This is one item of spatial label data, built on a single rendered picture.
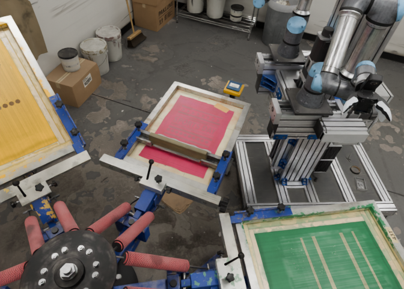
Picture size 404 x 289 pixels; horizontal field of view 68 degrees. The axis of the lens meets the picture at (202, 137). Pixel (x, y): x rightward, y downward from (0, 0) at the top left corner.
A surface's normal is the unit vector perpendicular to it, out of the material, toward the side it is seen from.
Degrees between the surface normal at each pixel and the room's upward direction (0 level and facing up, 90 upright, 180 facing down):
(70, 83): 1
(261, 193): 0
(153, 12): 89
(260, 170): 0
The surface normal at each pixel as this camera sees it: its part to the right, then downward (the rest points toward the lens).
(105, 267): 0.07, -0.67
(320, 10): -0.36, 0.68
